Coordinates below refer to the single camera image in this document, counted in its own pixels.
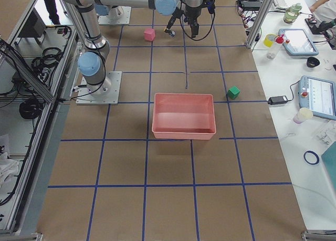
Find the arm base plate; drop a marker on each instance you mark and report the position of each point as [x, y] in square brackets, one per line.
[114, 16]
[107, 94]

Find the teach pendant lower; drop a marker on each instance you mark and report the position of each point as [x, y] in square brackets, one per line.
[318, 95]

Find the pink cube centre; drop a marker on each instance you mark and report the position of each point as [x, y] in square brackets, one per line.
[149, 34]

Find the aluminium frame post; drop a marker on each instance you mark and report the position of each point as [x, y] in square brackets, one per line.
[258, 22]

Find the white paper cup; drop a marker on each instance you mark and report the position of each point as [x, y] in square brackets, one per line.
[302, 115]

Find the black power adapter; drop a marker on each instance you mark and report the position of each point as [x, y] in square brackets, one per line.
[275, 100]

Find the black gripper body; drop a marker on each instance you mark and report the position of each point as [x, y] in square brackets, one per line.
[192, 14]

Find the yellow push button switch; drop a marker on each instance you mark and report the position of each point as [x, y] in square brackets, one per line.
[170, 32]

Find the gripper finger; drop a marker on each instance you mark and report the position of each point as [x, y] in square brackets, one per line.
[194, 30]
[176, 15]

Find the teach pendant upper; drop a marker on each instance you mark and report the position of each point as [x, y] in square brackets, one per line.
[300, 43]

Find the green glass bottle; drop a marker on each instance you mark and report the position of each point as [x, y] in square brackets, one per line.
[292, 13]

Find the black round cap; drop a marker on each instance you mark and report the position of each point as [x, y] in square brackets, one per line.
[312, 62]

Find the teach pendant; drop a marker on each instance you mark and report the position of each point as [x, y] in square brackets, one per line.
[300, 43]
[318, 95]

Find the green cube near tray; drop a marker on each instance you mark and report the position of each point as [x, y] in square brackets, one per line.
[233, 92]

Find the pink plastic tray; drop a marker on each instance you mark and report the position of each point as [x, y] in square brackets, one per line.
[187, 116]

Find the yellow tape roll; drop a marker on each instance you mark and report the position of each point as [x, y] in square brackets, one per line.
[269, 40]

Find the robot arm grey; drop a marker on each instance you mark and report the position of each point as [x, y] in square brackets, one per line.
[86, 13]

